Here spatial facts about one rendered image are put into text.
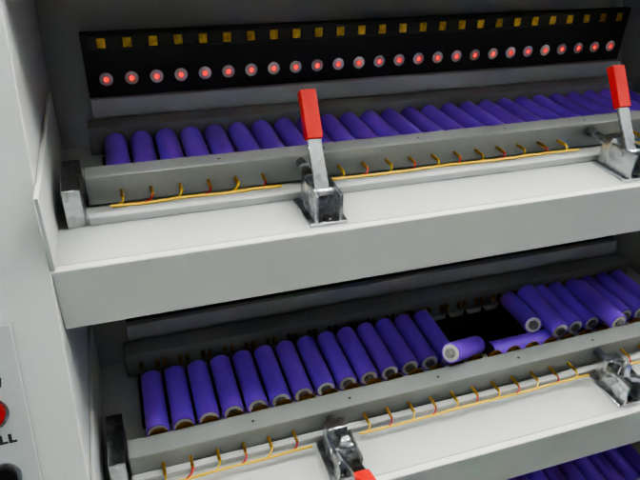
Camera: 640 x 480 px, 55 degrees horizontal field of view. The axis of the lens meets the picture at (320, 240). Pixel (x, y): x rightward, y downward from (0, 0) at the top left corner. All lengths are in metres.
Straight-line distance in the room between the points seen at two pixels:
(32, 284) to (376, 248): 0.23
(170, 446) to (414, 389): 0.20
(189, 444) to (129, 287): 0.15
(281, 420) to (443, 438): 0.14
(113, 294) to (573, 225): 0.35
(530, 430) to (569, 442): 0.04
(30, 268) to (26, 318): 0.03
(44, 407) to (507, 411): 0.37
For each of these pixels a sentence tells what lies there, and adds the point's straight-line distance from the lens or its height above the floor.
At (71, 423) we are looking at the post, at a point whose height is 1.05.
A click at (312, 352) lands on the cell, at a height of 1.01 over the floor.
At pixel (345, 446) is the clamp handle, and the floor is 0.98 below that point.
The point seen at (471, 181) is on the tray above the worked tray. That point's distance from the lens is 0.51.
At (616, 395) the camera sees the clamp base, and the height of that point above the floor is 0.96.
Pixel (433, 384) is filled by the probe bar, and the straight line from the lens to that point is 0.55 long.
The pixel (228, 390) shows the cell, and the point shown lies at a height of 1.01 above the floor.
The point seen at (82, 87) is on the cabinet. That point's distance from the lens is 0.59.
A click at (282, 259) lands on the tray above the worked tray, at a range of 0.42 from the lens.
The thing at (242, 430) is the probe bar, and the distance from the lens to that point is 0.51.
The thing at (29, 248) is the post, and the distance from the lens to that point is 0.40.
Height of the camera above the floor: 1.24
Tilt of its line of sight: 12 degrees down
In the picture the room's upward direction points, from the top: 5 degrees counter-clockwise
